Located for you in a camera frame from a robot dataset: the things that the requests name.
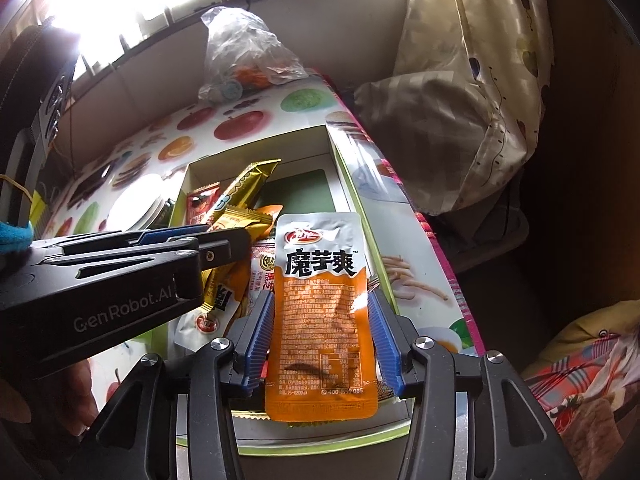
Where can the blue fuzzy cloth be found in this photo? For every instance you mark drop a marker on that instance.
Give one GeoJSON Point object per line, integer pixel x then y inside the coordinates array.
{"type": "Point", "coordinates": [15, 237]}

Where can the red black candy packet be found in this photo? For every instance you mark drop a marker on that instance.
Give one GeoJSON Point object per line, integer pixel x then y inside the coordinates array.
{"type": "Point", "coordinates": [202, 205]}

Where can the colourful plaid blanket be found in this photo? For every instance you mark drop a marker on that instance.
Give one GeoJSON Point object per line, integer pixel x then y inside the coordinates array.
{"type": "Point", "coordinates": [585, 365]}

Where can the green cardboard box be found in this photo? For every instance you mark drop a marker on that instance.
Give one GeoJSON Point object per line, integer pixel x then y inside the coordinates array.
{"type": "Point", "coordinates": [300, 190]}

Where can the orange white konjac packet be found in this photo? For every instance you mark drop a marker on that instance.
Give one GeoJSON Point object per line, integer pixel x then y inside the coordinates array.
{"type": "Point", "coordinates": [225, 300]}
{"type": "Point", "coordinates": [320, 320]}

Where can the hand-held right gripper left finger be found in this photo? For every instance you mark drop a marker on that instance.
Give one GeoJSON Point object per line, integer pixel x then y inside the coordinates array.
{"type": "Point", "coordinates": [257, 345]}

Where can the yellow rubber band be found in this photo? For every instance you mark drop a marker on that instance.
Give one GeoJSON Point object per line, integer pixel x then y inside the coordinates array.
{"type": "Point", "coordinates": [20, 183]}

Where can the clear plastic bag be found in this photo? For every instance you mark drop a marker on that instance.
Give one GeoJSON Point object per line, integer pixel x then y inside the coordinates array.
{"type": "Point", "coordinates": [240, 45]}

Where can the long gold snack packet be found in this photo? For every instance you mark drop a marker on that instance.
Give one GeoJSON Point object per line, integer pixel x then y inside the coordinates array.
{"type": "Point", "coordinates": [250, 180]}

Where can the cream patterned curtain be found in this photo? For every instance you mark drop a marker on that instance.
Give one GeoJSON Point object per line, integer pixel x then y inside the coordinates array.
{"type": "Point", "coordinates": [475, 60]}

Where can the gold candy packet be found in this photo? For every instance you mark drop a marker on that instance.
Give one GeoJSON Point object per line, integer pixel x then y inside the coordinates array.
{"type": "Point", "coordinates": [250, 222]}

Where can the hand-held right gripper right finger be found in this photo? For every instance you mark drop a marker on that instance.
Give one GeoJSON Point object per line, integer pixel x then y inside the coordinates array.
{"type": "Point", "coordinates": [385, 340]}

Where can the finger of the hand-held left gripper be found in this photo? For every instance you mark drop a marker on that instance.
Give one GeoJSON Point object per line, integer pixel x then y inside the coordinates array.
{"type": "Point", "coordinates": [225, 247]}
{"type": "Point", "coordinates": [170, 234]}

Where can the clear jar white lid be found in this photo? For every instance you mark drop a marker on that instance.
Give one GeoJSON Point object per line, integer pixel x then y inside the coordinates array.
{"type": "Point", "coordinates": [145, 210]}

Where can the white red candy packet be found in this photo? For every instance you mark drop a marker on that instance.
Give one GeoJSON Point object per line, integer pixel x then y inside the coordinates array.
{"type": "Point", "coordinates": [262, 272]}

